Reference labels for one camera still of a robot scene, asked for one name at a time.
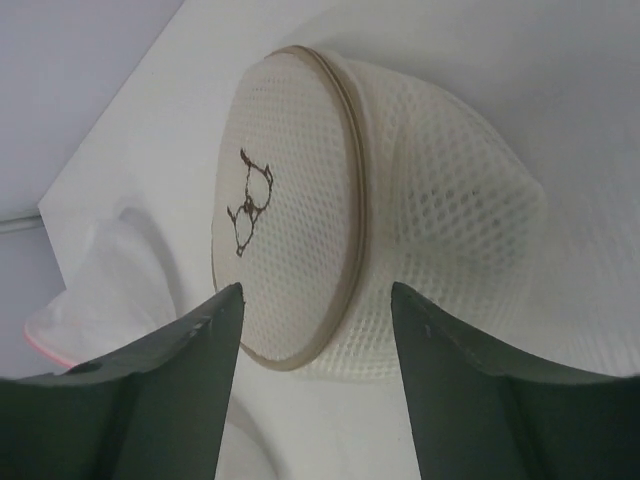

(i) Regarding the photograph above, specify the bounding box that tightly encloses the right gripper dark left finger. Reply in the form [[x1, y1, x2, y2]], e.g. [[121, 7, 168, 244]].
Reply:
[[1, 284, 244, 479]]

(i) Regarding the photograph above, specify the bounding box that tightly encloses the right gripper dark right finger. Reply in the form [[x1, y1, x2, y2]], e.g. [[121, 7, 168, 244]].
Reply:
[[391, 282, 639, 479]]

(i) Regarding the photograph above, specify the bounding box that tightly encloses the cream mesh laundry bag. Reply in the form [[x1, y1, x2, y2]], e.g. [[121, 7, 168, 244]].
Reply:
[[211, 45, 547, 381]]

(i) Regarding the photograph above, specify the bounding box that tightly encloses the pink-trimmed white mesh bag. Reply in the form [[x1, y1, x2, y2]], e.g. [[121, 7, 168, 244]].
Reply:
[[24, 207, 177, 367]]

